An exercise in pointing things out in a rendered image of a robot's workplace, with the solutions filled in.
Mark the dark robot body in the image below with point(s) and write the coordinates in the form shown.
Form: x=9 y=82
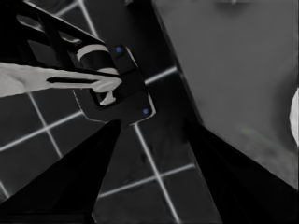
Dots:
x=130 y=84

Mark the large thick white disc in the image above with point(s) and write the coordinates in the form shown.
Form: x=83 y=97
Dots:
x=296 y=118

